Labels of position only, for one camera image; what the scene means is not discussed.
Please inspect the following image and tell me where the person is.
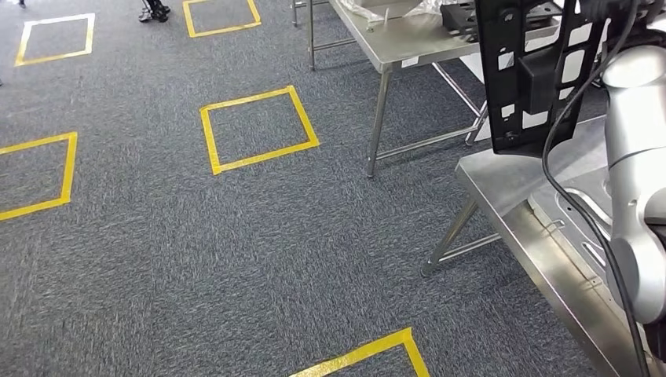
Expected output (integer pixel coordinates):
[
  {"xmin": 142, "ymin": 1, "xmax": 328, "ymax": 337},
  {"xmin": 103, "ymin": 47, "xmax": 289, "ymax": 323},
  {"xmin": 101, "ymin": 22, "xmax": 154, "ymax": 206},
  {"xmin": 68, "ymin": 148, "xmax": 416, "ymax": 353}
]
[{"xmin": 137, "ymin": 0, "xmax": 171, "ymax": 24}]

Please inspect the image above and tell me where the long black plastic part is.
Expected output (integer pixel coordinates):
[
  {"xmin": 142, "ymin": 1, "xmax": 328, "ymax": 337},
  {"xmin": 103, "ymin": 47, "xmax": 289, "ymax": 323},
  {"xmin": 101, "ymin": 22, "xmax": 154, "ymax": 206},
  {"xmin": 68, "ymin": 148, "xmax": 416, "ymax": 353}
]
[{"xmin": 474, "ymin": 0, "xmax": 609, "ymax": 157}]

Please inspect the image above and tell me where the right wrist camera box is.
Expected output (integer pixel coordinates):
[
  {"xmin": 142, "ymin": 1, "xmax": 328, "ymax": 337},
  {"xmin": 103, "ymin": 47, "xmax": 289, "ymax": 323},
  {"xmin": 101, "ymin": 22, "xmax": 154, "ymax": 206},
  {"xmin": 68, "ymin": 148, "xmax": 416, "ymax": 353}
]
[{"xmin": 580, "ymin": 0, "xmax": 643, "ymax": 38}]

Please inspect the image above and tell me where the clear plastic bag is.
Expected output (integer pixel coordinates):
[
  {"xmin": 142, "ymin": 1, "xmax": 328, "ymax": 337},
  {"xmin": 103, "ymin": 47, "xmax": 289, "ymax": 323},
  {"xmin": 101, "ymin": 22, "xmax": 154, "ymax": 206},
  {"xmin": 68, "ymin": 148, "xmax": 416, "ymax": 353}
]
[{"xmin": 340, "ymin": 0, "xmax": 448, "ymax": 24}]

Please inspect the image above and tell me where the stamped grey metal panel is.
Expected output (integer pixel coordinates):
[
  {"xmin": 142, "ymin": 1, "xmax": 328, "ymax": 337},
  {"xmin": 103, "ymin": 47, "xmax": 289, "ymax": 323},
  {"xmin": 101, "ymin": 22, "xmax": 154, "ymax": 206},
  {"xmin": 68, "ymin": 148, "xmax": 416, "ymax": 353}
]
[{"xmin": 526, "ymin": 165, "xmax": 633, "ymax": 313}]

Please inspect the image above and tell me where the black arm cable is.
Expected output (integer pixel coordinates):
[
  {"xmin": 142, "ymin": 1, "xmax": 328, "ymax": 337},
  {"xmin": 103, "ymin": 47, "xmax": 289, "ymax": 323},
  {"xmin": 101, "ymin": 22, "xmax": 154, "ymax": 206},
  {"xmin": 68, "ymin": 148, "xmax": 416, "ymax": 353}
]
[{"xmin": 540, "ymin": 0, "xmax": 654, "ymax": 377}]

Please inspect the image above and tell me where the black plastic part stack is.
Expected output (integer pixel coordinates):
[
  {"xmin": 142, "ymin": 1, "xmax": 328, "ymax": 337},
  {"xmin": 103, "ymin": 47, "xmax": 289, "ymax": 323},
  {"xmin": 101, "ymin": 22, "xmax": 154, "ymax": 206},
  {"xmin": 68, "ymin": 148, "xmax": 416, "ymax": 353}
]
[{"xmin": 439, "ymin": 0, "xmax": 565, "ymax": 42}]

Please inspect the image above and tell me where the stainless steel workbench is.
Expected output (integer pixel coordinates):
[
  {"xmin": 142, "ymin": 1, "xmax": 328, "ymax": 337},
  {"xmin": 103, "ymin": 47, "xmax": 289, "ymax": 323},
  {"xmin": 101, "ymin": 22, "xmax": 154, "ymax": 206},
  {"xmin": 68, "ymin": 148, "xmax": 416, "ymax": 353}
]
[{"xmin": 420, "ymin": 114, "xmax": 666, "ymax": 377}]

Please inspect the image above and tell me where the stainless steel side table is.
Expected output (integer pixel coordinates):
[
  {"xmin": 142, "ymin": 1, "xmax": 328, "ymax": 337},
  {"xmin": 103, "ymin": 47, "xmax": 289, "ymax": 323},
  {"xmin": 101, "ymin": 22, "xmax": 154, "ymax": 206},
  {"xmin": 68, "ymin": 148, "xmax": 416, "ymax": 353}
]
[{"xmin": 291, "ymin": 0, "xmax": 568, "ymax": 179}]

